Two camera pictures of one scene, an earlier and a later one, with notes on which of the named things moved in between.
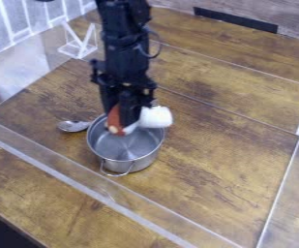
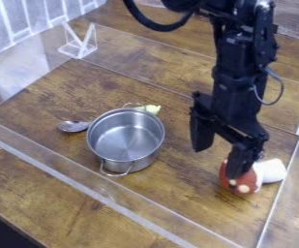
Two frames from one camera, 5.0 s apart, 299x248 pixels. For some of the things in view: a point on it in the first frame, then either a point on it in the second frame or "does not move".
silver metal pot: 125,153 does not move
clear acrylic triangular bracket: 80,47 does not move
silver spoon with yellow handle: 73,126 does not move
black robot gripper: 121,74 -> 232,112
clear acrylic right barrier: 289,222 does not move
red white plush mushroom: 154,116 -> 268,170
